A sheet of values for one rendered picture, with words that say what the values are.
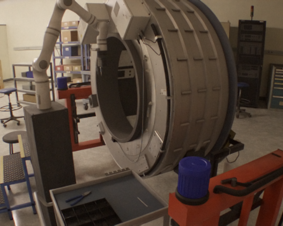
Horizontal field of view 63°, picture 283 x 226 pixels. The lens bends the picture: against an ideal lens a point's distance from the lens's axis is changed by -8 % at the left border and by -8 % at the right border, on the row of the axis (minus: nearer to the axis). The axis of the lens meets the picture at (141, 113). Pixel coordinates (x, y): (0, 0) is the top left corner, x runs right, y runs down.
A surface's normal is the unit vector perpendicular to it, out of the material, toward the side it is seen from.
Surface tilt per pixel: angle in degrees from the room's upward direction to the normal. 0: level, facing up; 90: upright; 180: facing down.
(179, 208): 90
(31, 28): 90
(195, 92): 84
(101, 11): 55
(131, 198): 0
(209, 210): 90
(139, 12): 42
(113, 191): 0
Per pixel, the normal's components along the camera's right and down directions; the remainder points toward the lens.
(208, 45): 0.43, -0.23
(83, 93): 0.49, 0.26
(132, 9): 0.33, -0.53
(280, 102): -0.36, 0.28
